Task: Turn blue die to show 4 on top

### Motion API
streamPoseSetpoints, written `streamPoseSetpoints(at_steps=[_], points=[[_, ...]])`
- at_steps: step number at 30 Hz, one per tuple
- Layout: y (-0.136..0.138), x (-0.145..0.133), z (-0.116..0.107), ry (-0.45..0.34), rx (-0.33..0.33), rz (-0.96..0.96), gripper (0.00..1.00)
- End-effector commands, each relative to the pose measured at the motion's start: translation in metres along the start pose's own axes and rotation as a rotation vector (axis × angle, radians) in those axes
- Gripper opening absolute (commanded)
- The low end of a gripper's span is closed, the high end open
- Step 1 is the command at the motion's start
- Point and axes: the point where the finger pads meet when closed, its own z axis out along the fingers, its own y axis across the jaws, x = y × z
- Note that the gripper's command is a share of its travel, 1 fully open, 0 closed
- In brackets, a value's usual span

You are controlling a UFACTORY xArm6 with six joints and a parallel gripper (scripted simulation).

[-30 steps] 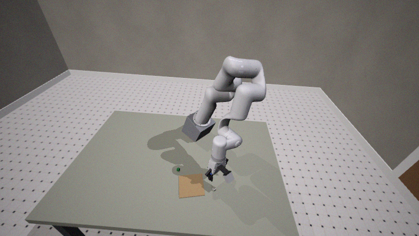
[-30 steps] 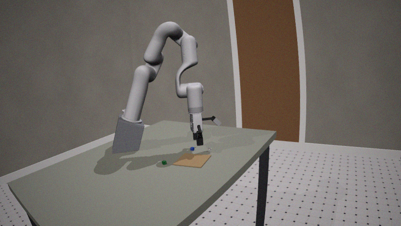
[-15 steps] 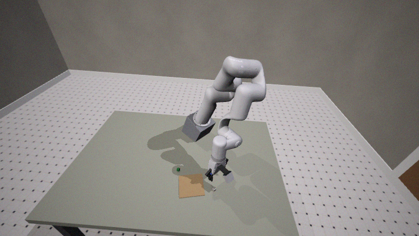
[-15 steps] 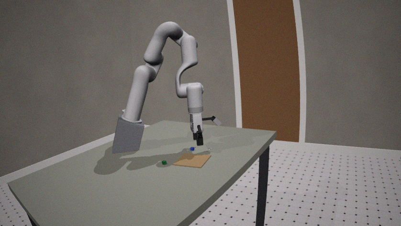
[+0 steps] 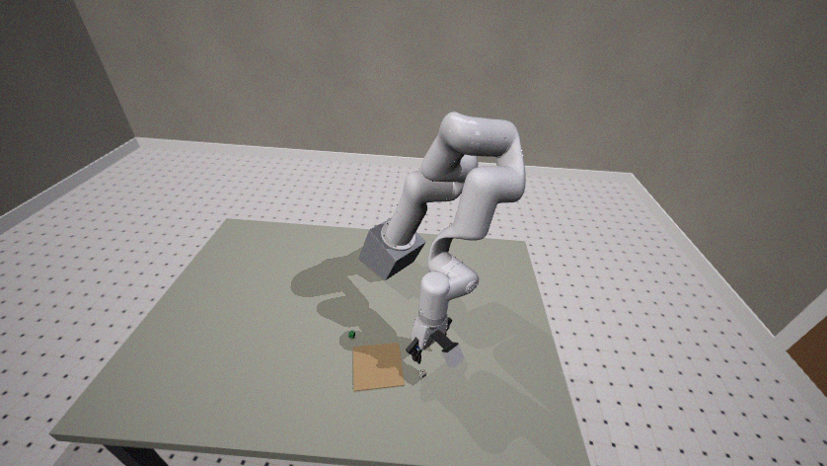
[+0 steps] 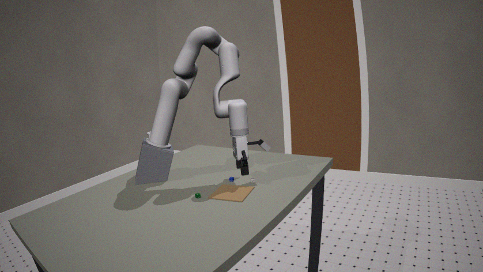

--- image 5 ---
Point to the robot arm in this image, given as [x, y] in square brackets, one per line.
[445, 174]

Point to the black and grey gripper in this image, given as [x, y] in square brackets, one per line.
[421, 336]

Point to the orange flat mat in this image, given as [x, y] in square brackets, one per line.
[377, 366]

